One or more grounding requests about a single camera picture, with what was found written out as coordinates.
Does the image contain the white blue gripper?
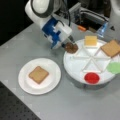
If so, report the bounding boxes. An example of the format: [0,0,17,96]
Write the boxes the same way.
[42,17,72,49]

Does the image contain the brown round meat patty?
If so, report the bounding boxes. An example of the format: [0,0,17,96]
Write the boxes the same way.
[65,42,78,54]

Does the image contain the toasted bread slice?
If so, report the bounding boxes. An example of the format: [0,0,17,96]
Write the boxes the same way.
[29,66,49,84]
[101,40,120,58]

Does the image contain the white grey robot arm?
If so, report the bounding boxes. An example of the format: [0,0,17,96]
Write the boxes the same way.
[25,0,72,49]

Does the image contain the yellow cheese slice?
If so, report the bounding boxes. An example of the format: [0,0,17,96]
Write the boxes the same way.
[84,36,97,46]

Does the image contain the white divided round tray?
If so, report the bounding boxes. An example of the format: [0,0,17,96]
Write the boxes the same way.
[63,40,120,85]

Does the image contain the red tomato slice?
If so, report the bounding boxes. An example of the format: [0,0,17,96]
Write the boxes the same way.
[84,72,100,84]

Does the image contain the white paper plate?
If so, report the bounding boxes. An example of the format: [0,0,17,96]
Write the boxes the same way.
[18,58,61,95]

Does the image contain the green lettuce piece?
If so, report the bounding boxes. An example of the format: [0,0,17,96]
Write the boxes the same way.
[107,62,120,74]

